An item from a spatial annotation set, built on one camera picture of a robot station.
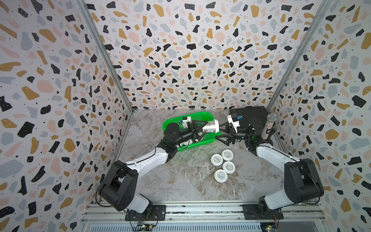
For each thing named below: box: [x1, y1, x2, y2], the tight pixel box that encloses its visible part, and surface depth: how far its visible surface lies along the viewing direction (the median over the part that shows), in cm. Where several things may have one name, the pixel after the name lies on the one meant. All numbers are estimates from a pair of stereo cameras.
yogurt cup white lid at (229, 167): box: [222, 160, 236, 174], surface depth 85 cm
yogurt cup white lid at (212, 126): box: [202, 118, 220, 134], surface depth 72 cm
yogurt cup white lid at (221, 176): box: [214, 169, 229, 184], surface depth 81 cm
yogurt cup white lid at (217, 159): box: [210, 153, 224, 166], surface depth 88 cm
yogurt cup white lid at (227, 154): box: [221, 149, 234, 161], surface depth 90 cm
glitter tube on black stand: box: [261, 112, 278, 140], surface depth 84 cm
